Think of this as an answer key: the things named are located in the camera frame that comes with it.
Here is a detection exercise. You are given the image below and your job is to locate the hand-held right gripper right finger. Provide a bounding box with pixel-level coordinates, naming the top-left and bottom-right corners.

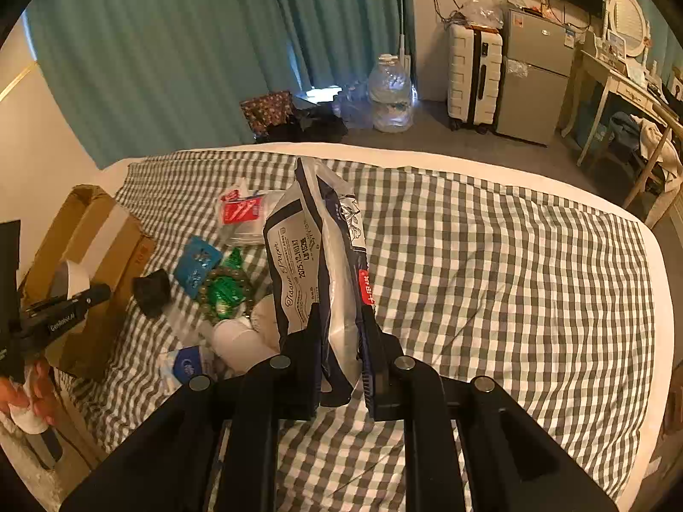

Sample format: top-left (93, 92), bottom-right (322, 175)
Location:
top-left (360, 304), bottom-right (620, 512)

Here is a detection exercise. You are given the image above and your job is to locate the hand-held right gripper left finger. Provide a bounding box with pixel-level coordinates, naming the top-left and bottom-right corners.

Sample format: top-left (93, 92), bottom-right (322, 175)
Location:
top-left (58, 303), bottom-right (324, 512)

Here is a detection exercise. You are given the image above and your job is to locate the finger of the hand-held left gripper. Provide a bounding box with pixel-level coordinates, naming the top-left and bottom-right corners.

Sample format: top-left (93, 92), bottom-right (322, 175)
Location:
top-left (69, 284), bottom-right (113, 309)

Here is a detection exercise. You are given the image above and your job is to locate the brown cardboard box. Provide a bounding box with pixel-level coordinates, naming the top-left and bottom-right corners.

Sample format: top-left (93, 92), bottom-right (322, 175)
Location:
top-left (18, 185), bottom-right (157, 382)

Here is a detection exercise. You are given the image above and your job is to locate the white and navy tissue pack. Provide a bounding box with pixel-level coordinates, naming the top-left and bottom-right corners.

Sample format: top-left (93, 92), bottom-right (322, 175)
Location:
top-left (263, 156), bottom-right (377, 409)

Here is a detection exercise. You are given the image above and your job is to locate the green medicine packet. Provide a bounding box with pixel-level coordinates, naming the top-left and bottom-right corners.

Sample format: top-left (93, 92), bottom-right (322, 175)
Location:
top-left (205, 248), bottom-right (258, 325)

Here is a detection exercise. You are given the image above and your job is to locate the person's left hand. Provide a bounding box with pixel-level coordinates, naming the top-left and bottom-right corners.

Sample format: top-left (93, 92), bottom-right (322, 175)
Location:
top-left (0, 360), bottom-right (59, 430)

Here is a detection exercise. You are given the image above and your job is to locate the white round container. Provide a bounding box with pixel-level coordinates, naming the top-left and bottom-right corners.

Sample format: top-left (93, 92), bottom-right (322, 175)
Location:
top-left (250, 296), bottom-right (281, 350)

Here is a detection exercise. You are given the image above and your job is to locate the white paper cup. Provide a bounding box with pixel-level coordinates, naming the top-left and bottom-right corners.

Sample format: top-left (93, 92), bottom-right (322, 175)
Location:
top-left (212, 316), bottom-right (281, 377)

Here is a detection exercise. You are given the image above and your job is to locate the blue packet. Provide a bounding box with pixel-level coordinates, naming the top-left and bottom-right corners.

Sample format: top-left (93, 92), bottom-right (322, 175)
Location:
top-left (173, 236), bottom-right (222, 297)

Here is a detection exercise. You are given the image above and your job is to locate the clear plastic bag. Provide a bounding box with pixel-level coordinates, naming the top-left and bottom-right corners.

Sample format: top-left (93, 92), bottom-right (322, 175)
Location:
top-left (223, 190), bottom-right (289, 250)

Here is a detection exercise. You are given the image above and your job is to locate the grey checked bedsheet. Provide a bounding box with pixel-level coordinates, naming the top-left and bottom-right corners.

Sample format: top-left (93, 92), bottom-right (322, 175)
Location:
top-left (53, 149), bottom-right (663, 512)

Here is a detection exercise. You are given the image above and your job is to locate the red and white sachet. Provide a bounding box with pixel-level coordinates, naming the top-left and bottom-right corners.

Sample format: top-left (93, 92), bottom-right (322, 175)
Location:
top-left (220, 188), bottom-right (265, 225)

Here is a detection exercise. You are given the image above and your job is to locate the white bed mattress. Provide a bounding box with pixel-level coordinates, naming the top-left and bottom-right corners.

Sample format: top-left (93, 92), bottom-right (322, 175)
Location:
top-left (101, 141), bottom-right (670, 512)

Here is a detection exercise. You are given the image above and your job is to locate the black bag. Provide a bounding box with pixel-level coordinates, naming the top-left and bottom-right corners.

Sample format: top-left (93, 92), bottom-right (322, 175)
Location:
top-left (267, 107), bottom-right (349, 144)

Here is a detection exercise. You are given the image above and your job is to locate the patterned gift bag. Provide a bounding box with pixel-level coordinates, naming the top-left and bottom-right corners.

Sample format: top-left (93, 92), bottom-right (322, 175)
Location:
top-left (240, 90), bottom-right (298, 140)

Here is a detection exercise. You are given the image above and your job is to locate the blue plastic bag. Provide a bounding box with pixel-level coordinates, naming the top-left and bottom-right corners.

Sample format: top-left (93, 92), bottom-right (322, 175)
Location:
top-left (335, 80), bottom-right (374, 127)

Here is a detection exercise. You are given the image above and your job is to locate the teal curtain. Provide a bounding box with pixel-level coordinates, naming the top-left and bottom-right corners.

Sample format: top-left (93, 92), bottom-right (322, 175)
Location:
top-left (26, 0), bottom-right (310, 169)
top-left (261, 0), bottom-right (412, 98)

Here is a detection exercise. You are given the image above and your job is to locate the large clear water jug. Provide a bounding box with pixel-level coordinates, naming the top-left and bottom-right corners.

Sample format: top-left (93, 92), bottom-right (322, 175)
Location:
top-left (368, 54), bottom-right (415, 133)

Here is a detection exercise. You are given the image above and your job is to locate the white suitcase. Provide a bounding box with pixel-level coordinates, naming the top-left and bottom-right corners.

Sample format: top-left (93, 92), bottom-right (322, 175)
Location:
top-left (447, 24), bottom-right (505, 132)

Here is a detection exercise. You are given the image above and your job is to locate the silver mini fridge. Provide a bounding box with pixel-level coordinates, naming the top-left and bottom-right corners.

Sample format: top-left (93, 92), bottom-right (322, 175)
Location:
top-left (493, 8), bottom-right (580, 147)

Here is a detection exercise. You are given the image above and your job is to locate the white thin pole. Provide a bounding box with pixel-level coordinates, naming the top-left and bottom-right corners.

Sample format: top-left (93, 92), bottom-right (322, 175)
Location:
top-left (397, 0), bottom-right (412, 67)

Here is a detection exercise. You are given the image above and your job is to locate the wooden chair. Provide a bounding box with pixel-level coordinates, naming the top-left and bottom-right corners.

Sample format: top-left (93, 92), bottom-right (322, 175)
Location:
top-left (622, 107), bottom-right (683, 230)

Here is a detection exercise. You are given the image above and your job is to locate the clothes pile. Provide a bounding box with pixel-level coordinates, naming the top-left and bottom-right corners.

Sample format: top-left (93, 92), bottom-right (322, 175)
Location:
top-left (608, 112), bottom-right (683, 182)

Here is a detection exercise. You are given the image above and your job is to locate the crumpled clear plastic wrap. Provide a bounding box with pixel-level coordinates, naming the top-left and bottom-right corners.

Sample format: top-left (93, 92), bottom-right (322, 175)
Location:
top-left (453, 0), bottom-right (505, 31)

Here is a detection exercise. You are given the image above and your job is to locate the cream vanity desk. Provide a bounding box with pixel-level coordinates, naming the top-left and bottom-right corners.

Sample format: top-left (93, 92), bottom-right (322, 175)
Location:
top-left (557, 32), bottom-right (683, 172)

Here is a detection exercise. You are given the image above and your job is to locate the white oval mirror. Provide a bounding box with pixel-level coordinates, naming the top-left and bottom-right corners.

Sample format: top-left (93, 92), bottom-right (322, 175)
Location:
top-left (605, 0), bottom-right (652, 61)

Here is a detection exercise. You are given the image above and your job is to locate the green bead bracelet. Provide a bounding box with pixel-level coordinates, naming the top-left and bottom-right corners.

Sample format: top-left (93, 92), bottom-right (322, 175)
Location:
top-left (195, 268), bottom-right (251, 327)

